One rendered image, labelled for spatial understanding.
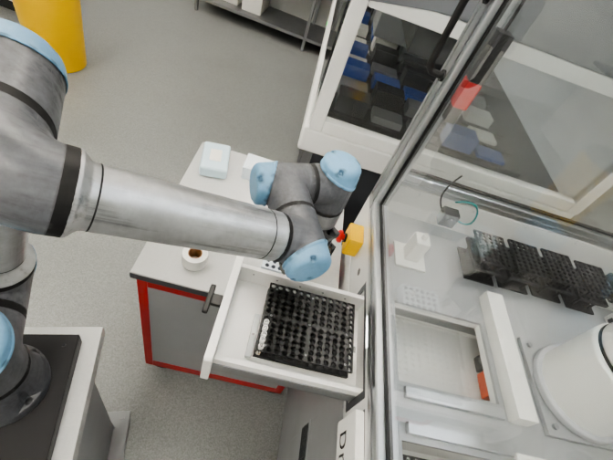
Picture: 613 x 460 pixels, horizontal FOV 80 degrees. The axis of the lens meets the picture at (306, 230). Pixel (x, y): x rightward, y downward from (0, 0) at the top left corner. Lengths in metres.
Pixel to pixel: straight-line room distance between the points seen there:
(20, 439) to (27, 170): 0.62
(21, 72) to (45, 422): 0.65
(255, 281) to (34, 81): 0.67
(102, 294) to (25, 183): 1.56
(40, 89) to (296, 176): 0.36
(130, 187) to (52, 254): 1.70
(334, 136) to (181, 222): 1.08
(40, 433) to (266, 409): 1.02
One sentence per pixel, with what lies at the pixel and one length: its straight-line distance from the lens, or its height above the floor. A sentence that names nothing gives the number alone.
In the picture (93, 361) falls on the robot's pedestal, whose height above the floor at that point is 0.76.
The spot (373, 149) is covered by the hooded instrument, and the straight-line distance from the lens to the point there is 1.48.
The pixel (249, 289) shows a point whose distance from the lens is 0.97.
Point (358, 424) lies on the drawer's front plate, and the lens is 0.82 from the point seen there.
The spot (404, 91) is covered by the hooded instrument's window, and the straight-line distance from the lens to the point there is 1.39.
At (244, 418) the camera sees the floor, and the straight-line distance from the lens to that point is 1.72.
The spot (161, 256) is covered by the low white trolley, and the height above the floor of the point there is 0.76.
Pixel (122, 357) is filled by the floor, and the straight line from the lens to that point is 1.80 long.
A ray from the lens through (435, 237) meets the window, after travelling 0.73.
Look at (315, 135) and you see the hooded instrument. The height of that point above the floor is 0.88.
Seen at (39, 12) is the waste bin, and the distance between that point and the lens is 3.14.
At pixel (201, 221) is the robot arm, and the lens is 0.45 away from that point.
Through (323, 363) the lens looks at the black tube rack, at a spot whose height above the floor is 0.90.
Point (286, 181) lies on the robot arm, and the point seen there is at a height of 1.27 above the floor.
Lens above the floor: 1.66
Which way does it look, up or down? 46 degrees down
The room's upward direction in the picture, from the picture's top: 23 degrees clockwise
